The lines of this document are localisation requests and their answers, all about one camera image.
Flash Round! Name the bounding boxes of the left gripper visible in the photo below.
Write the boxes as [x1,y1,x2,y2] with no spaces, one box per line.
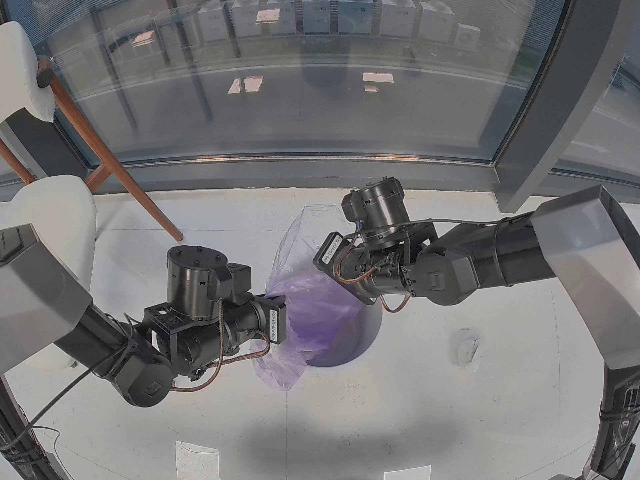
[219,294,289,358]

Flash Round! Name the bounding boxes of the white cushioned wooden chair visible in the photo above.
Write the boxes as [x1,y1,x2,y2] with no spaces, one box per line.
[0,20,185,372]

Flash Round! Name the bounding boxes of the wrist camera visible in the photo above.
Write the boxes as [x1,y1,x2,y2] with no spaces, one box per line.
[342,189,369,225]
[214,263,253,303]

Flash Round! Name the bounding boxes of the purple plastic bag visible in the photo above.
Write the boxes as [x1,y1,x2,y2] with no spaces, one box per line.
[249,203,372,392]

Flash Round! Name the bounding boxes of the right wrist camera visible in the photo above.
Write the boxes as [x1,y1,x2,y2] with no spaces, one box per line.
[342,189,369,225]

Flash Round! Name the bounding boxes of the black cable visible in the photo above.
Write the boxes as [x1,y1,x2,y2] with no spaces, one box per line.
[0,317,135,451]

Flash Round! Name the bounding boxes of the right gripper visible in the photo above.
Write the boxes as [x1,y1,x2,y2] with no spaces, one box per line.
[313,231,409,305]

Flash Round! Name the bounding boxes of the window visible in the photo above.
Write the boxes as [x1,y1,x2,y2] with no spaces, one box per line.
[0,0,640,215]

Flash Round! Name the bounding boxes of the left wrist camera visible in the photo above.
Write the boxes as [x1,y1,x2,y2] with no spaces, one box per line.
[214,263,253,303]

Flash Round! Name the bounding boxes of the white trash bin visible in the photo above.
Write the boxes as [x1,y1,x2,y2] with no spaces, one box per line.
[304,295,384,369]

